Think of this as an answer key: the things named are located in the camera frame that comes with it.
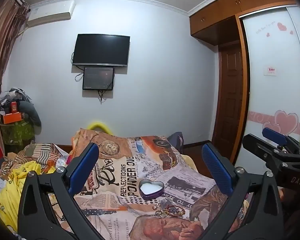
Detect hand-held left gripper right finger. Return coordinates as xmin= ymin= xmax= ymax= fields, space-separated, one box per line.
xmin=201 ymin=142 xmax=283 ymax=240

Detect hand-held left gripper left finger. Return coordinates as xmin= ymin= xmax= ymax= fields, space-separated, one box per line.
xmin=17 ymin=142 xmax=108 ymax=240

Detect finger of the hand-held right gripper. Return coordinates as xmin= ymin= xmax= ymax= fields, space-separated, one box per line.
xmin=262 ymin=127 xmax=300 ymax=151
xmin=241 ymin=133 xmax=300 ymax=165

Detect red gold braided bracelet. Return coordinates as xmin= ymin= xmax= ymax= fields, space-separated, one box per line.
xmin=164 ymin=205 xmax=186 ymax=217

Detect purple heart-shaped tin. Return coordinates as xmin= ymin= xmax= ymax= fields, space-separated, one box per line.
xmin=139 ymin=180 xmax=165 ymax=201

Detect yellow round cushion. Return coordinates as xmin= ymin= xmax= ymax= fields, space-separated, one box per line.
xmin=87 ymin=121 xmax=113 ymax=133

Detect white heart-print wardrobe door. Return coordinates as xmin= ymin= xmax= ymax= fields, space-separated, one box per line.
xmin=241 ymin=4 xmax=300 ymax=168

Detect newspaper print blanket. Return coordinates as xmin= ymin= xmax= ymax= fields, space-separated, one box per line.
xmin=0 ymin=128 xmax=250 ymax=240

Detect dark blue bag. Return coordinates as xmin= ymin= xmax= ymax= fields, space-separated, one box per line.
xmin=166 ymin=131 xmax=184 ymax=153

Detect brown wooden door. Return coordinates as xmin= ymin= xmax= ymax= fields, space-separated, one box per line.
xmin=212 ymin=43 xmax=245 ymax=153

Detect white red label sticker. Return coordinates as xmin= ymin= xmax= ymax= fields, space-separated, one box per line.
xmin=263 ymin=66 xmax=278 ymax=76

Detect pile of grey clothes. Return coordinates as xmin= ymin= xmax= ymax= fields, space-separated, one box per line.
xmin=0 ymin=87 xmax=42 ymax=136

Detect yellow cloth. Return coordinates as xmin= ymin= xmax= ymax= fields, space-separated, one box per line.
xmin=0 ymin=160 xmax=63 ymax=233

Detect orange box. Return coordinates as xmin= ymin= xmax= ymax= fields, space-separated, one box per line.
xmin=2 ymin=113 xmax=23 ymax=125

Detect wooden overhead cabinet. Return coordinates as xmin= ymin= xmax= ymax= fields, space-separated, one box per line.
xmin=189 ymin=0 xmax=300 ymax=47

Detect brown striped curtain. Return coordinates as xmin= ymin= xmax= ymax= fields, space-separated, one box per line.
xmin=0 ymin=0 xmax=31 ymax=153

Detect white air conditioner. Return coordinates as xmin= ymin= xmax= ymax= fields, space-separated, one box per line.
xmin=27 ymin=1 xmax=76 ymax=27

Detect small black wall monitor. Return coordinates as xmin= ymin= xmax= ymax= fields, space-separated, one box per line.
xmin=82 ymin=66 xmax=115 ymax=91

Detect black wall television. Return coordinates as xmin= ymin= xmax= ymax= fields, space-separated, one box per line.
xmin=72 ymin=33 xmax=131 ymax=68

